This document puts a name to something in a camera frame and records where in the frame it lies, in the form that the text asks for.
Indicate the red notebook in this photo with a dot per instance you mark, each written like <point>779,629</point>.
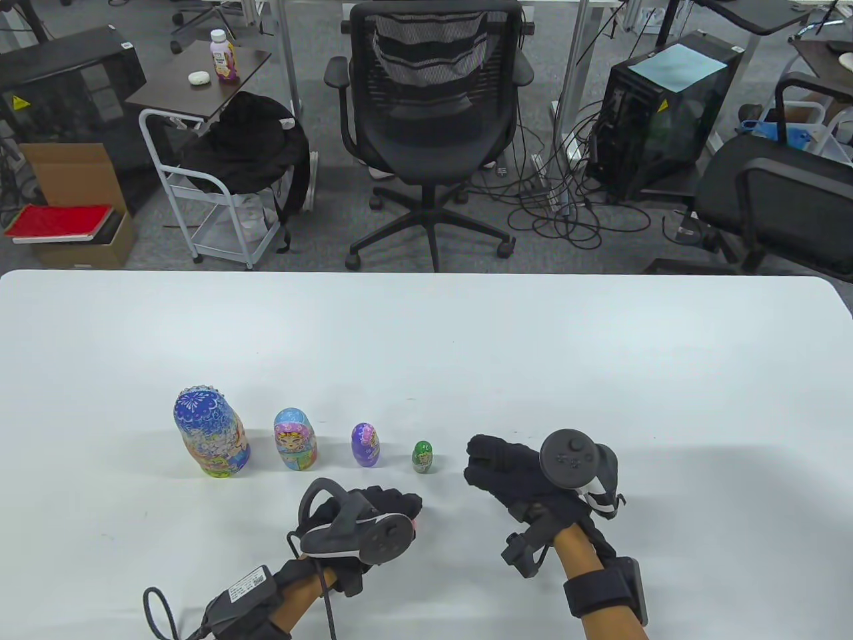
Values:
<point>56,221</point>

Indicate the tiny green Russian doll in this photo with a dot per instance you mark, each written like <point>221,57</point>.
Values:
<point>422,458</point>

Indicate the black mesh-sided computer tower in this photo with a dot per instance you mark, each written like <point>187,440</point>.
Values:
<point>60,93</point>

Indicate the purple drink bottle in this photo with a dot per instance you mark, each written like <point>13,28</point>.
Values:
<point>225,63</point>

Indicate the white rolling cart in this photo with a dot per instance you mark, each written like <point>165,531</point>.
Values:
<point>220,243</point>

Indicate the person's right forearm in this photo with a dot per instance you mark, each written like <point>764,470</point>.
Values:
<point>580,560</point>

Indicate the large blue Russian doll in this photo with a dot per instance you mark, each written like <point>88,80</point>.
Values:
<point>210,433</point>

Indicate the brown cardboard box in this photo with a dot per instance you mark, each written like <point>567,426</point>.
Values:
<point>73,173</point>

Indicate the black mesh office chair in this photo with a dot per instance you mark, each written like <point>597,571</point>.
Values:
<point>426,133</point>

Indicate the small white case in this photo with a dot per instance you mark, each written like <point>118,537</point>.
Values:
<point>198,78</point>

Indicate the black desk top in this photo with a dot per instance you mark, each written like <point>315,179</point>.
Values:
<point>760,16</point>

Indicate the black office chair base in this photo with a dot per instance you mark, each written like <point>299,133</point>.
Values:
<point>176,46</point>

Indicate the black glass-sided computer tower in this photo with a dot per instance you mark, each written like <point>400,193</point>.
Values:
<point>660,133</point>

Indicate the small purple Russian doll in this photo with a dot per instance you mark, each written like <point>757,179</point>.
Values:
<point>366,445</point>

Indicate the black VR controller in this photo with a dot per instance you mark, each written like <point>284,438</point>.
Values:
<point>573,456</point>
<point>383,536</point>

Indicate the black glove sensor bracket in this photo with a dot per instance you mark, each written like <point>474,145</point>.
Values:
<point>352,581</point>
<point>526,560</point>

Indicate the blue plastic item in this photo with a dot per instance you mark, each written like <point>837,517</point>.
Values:
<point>793,136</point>

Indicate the white desk leg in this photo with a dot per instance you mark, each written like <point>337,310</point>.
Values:
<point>572,80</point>
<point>286,60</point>
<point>746,73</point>

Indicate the white power strip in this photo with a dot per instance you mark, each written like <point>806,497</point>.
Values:
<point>543,170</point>

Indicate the white shoe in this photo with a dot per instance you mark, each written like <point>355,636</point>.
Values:
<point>381,174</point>

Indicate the brown desk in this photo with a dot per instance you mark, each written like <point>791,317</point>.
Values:
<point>823,63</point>

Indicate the person's right hand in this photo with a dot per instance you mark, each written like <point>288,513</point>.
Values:
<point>500,466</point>

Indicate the medium light blue Russian doll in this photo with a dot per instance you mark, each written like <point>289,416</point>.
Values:
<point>295,440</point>

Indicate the black backpack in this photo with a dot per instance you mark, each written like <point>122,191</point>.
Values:
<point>246,146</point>

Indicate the dark brown side table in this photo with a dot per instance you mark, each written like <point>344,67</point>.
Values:
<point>193,93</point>

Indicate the light blue paper sheet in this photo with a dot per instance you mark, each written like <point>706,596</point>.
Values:
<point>676,66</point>

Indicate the black padded office chair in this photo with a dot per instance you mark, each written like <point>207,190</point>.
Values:
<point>766,193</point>

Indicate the person's left forearm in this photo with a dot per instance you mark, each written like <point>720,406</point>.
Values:
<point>300,596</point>

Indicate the person's left hand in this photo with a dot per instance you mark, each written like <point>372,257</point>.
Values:
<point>390,503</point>

